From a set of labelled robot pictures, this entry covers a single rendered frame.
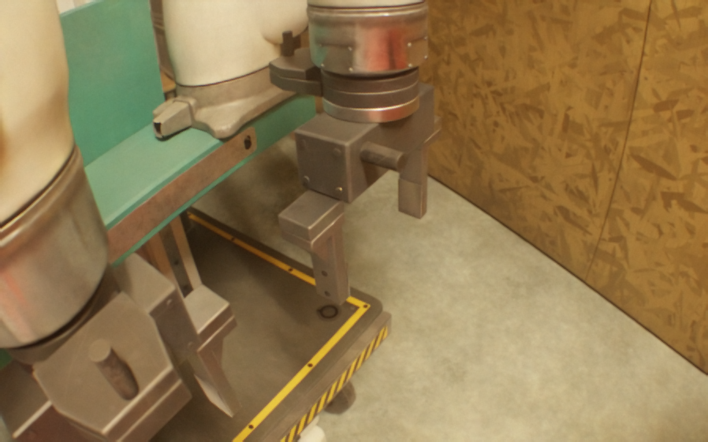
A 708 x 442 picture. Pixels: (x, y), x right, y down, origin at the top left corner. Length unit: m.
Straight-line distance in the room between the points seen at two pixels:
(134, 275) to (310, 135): 0.16
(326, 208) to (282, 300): 0.55
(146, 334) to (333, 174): 0.21
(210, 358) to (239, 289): 0.63
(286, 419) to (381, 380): 0.45
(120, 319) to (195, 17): 0.42
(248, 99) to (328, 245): 0.27
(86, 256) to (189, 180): 0.37
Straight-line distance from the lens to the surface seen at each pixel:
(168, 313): 0.25
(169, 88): 2.81
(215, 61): 0.57
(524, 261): 1.47
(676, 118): 1.11
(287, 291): 0.91
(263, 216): 1.63
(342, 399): 0.99
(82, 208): 0.19
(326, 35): 0.33
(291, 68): 0.38
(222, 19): 0.55
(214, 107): 0.59
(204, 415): 0.78
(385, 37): 0.32
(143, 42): 0.66
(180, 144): 0.58
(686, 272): 1.26
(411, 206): 0.50
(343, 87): 0.34
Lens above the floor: 0.97
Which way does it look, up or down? 40 degrees down
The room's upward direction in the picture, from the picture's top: 3 degrees counter-clockwise
